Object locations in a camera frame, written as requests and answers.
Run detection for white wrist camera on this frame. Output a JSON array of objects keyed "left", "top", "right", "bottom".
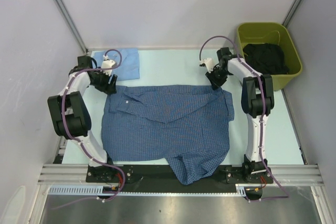
[
  {"left": 199, "top": 58, "right": 215, "bottom": 73},
  {"left": 101, "top": 56, "right": 117, "bottom": 76}
]

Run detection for aluminium frame rail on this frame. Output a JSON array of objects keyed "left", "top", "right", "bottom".
[{"left": 38, "top": 163, "right": 91, "bottom": 186}]

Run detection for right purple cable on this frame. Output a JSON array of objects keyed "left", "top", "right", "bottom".
[{"left": 198, "top": 35, "right": 290, "bottom": 204}]

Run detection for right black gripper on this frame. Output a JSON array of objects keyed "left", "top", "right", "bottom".
[{"left": 206, "top": 67, "right": 230, "bottom": 90}]

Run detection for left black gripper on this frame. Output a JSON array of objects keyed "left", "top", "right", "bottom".
[{"left": 90, "top": 67, "right": 117, "bottom": 95}]

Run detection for purple cable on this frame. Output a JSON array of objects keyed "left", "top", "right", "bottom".
[
  {"left": 51, "top": 48, "right": 128, "bottom": 210},
  {"left": 198, "top": 35, "right": 290, "bottom": 204}
]

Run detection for white slotted cable duct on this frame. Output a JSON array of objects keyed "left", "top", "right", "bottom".
[{"left": 48, "top": 185, "right": 103, "bottom": 196}]

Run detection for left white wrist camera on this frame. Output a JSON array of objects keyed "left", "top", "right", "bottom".
[{"left": 101, "top": 56, "right": 117, "bottom": 76}]

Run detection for olive green plastic bin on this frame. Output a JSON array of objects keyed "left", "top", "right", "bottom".
[{"left": 236, "top": 22, "right": 302, "bottom": 91}]

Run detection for blue checkered long sleeve shirt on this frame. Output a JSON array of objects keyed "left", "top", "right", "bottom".
[{"left": 101, "top": 85, "right": 235, "bottom": 185}]

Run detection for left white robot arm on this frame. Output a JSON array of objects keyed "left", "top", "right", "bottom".
[{"left": 47, "top": 55, "right": 118, "bottom": 182}]

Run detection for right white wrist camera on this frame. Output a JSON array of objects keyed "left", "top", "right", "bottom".
[{"left": 199, "top": 58, "right": 215, "bottom": 73}]

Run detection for light blue folded shirt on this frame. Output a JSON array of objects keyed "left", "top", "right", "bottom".
[{"left": 91, "top": 48, "right": 140, "bottom": 81}]

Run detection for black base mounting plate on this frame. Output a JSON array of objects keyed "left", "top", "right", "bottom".
[{"left": 86, "top": 163, "right": 274, "bottom": 200}]

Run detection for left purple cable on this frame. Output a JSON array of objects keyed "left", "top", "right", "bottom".
[{"left": 51, "top": 48, "right": 128, "bottom": 210}]

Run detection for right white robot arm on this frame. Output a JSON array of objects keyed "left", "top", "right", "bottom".
[{"left": 199, "top": 47, "right": 275, "bottom": 184}]

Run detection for black clothes in bin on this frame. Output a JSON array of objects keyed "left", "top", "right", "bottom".
[{"left": 243, "top": 43, "right": 289, "bottom": 75}]

